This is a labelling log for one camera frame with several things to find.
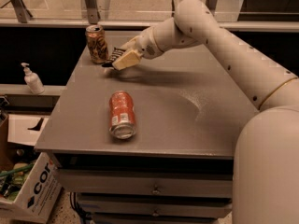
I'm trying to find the brown patterned upright can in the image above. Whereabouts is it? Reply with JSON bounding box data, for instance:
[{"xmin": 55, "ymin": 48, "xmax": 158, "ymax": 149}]
[{"xmin": 85, "ymin": 25, "xmax": 108, "ymax": 64}]

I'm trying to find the white pump bottle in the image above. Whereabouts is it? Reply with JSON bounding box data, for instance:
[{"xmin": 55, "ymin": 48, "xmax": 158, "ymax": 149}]
[{"xmin": 21, "ymin": 63, "xmax": 45, "ymax": 94}]

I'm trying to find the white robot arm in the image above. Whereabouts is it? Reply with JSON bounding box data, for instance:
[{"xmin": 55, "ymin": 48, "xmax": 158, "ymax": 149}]
[{"xmin": 112, "ymin": 0, "xmax": 299, "ymax": 224}]

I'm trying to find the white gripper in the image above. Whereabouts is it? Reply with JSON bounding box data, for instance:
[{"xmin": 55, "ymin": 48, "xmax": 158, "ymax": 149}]
[{"xmin": 113, "ymin": 27, "xmax": 163, "ymax": 70}]

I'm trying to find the orange soda can lying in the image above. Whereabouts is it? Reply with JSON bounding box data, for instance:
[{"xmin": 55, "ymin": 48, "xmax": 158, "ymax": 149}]
[{"xmin": 109, "ymin": 91, "xmax": 136, "ymax": 140}]

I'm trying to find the white cardboard box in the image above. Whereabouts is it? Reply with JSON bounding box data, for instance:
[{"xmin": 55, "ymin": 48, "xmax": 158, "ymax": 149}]
[{"xmin": 0, "ymin": 153, "xmax": 62, "ymax": 224}]

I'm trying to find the brown cardboard box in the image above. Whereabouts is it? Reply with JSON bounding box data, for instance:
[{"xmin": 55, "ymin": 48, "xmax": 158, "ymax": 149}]
[{"xmin": 0, "ymin": 114, "xmax": 17, "ymax": 171}]

